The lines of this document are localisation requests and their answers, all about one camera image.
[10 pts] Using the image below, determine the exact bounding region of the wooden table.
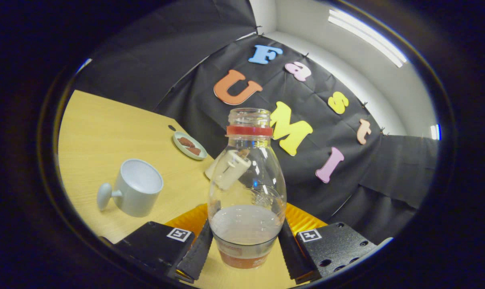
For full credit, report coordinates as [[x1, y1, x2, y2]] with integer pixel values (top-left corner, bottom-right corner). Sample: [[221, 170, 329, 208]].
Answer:
[[58, 90, 307, 289]]

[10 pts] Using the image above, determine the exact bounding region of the black backdrop cloth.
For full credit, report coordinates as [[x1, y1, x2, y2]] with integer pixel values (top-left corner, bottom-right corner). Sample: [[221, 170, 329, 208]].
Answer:
[[72, 0, 440, 243]]

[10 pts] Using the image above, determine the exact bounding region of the clear juice bottle red label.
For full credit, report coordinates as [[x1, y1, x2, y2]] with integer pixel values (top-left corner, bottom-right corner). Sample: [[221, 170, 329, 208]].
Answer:
[[207, 108, 287, 269]]

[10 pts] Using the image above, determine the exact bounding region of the pale grey cup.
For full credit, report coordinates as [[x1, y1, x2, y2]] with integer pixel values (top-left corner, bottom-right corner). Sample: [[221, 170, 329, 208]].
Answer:
[[97, 159, 164, 218]]

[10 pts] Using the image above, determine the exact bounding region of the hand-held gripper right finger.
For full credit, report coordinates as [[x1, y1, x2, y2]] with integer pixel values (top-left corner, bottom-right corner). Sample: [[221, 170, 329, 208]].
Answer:
[[278, 203, 393, 283]]

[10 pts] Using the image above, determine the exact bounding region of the white toaster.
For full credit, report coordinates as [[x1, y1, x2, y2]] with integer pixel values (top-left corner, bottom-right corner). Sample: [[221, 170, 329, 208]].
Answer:
[[204, 149, 252, 190]]

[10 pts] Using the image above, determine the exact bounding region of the long ceiling light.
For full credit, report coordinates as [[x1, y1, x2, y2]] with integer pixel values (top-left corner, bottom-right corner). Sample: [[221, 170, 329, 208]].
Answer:
[[328, 9, 408, 68]]

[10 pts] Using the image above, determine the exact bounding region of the pale green plate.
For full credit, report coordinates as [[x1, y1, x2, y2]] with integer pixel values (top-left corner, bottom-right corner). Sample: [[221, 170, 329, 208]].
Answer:
[[173, 131, 208, 161]]

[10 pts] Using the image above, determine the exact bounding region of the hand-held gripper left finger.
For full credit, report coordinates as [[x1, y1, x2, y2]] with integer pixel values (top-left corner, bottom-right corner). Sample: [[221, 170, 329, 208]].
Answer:
[[102, 204, 214, 283]]

